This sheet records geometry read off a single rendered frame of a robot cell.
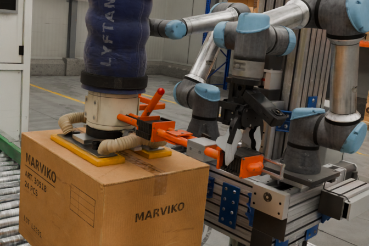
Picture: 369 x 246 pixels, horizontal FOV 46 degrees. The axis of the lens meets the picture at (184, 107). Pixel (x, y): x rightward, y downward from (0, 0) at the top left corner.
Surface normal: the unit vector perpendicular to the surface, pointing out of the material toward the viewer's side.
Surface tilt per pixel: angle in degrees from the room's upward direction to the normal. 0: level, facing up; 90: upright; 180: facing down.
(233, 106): 89
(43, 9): 90
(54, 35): 88
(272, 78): 90
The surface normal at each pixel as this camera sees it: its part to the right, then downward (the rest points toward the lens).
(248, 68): -0.12, 0.14
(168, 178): 0.65, 0.19
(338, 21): -0.64, 0.37
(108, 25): 0.04, -0.17
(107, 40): -0.20, 0.46
